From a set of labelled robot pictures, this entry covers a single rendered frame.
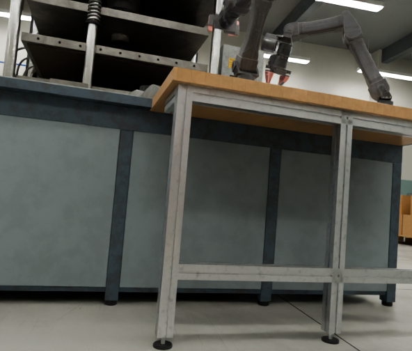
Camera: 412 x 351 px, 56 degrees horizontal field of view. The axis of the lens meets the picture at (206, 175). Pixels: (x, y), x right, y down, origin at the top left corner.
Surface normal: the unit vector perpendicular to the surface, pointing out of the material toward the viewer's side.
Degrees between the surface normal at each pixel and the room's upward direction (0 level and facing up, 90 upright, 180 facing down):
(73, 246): 90
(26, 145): 90
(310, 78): 90
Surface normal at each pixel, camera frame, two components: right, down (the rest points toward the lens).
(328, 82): 0.19, -0.04
